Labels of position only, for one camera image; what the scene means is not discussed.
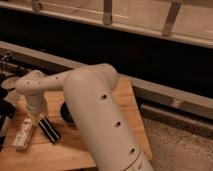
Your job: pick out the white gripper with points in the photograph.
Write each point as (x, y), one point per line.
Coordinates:
(35, 104)

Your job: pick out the small clear bottle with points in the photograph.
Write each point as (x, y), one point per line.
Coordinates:
(24, 135)

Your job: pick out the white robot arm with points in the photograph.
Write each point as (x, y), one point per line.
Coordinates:
(88, 96)

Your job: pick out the black white striped eraser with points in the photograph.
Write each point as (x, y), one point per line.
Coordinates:
(49, 130)

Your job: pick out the black ceramic cup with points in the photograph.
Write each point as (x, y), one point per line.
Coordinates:
(65, 114)

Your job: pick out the black device at left edge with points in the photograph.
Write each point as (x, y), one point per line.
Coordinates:
(7, 111)

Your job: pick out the round black framed mirror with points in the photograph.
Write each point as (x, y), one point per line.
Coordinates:
(9, 82)

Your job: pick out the wooden board table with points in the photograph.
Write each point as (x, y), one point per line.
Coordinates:
(70, 152)

